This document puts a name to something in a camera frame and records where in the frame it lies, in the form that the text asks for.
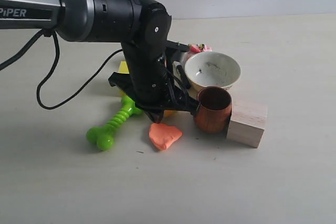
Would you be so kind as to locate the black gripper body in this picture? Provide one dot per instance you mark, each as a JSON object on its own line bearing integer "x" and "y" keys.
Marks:
{"x": 151, "y": 83}

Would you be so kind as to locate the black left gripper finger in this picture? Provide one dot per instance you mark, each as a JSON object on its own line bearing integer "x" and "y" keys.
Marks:
{"x": 150, "y": 114}

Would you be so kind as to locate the orange clay lump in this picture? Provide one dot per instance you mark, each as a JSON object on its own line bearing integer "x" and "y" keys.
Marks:
{"x": 163, "y": 136}

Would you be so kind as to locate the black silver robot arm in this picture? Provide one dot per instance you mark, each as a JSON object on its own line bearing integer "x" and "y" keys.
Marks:
{"x": 141, "y": 28}

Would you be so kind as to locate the yellow lemon with sticker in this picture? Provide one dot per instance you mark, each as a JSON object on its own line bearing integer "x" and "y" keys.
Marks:
{"x": 168, "y": 113}

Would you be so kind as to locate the black and white marker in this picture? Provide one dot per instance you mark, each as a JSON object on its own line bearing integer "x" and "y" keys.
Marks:
{"x": 183, "y": 77}

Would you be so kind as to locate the yellow cube block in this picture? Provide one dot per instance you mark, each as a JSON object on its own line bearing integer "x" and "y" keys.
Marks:
{"x": 123, "y": 68}

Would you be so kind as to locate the brown wooden cup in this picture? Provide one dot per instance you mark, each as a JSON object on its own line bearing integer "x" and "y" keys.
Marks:
{"x": 214, "y": 111}

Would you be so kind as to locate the pink strawberry cake toy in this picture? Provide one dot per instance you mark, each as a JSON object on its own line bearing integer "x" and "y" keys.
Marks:
{"x": 194, "y": 49}

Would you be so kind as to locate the white ceramic bowl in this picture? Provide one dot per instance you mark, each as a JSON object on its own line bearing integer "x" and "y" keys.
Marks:
{"x": 211, "y": 68}

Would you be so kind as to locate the green bone dog toy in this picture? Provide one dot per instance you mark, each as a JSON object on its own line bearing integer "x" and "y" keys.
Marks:
{"x": 103, "y": 136}

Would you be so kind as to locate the light wooden block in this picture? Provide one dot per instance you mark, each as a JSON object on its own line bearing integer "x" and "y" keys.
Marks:
{"x": 247, "y": 123}

